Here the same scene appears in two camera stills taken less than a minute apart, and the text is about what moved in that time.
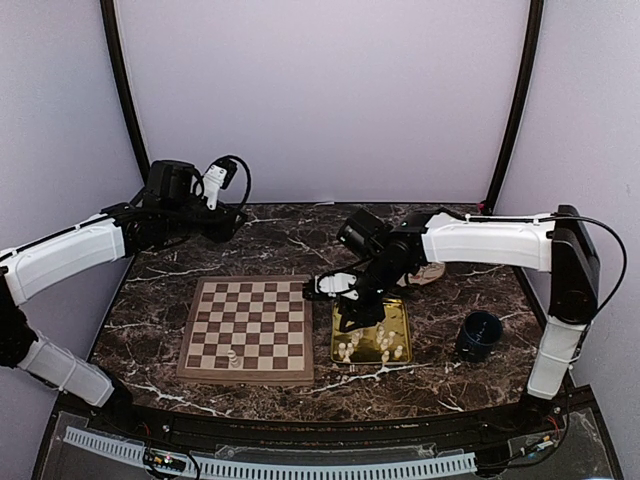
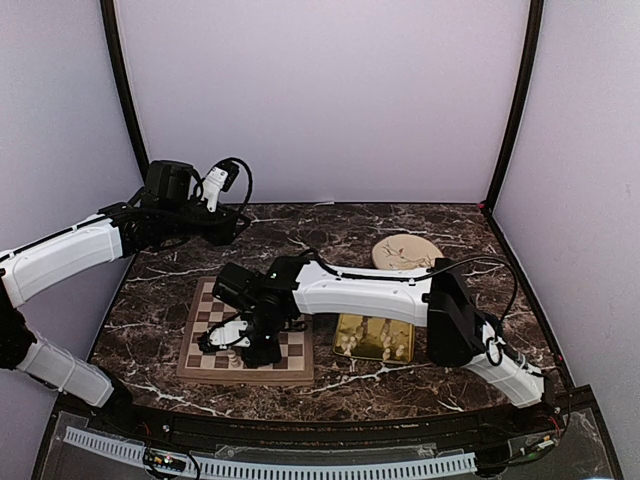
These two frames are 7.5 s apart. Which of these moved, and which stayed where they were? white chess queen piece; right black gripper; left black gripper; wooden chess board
Moved: right black gripper
Stayed: wooden chess board; white chess queen piece; left black gripper
